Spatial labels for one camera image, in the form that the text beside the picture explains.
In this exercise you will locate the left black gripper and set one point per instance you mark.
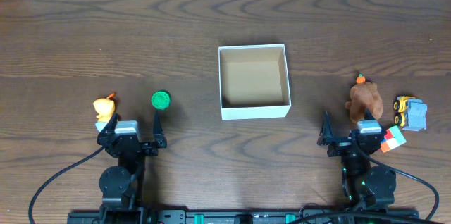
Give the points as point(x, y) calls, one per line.
point(132, 147)

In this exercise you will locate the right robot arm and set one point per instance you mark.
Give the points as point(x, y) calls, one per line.
point(367, 186)

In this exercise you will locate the orange duck toy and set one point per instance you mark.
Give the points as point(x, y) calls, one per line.
point(105, 108)

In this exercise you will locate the yellow grey toy truck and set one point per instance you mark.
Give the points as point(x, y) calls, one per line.
point(410, 113)

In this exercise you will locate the brown plush bear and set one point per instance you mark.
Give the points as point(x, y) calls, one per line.
point(364, 96)

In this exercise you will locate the green round disc toy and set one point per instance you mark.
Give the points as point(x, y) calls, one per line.
point(161, 100)

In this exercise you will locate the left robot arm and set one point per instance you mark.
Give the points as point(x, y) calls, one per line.
point(121, 185)

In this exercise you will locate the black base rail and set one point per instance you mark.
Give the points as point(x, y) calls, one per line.
point(178, 216)

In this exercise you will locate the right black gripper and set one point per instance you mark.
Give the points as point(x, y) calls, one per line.
point(349, 145)

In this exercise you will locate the colourful puzzle cube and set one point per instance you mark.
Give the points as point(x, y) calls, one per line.
point(392, 139)

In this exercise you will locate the white cardboard box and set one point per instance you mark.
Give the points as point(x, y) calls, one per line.
point(253, 82)

